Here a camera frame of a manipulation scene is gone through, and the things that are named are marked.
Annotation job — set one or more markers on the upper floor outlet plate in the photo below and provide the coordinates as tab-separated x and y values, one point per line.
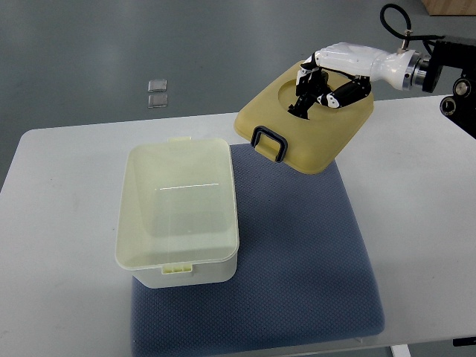
157	86

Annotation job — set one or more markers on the yellow box lid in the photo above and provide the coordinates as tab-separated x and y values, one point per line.
307	145

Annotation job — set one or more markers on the floor outlet plate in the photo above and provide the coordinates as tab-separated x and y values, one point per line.
158	100
157	86

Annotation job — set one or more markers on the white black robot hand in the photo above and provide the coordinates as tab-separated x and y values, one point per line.
342	74

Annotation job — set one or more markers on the lower floor outlet plate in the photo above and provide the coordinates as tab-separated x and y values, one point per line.
158	100

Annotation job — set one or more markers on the white storage box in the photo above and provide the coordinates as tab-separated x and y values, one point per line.
178	223

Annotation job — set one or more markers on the blue grey fabric mat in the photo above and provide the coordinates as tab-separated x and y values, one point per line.
303	273

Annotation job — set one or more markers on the wooden box corner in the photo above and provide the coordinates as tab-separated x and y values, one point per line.
450	7

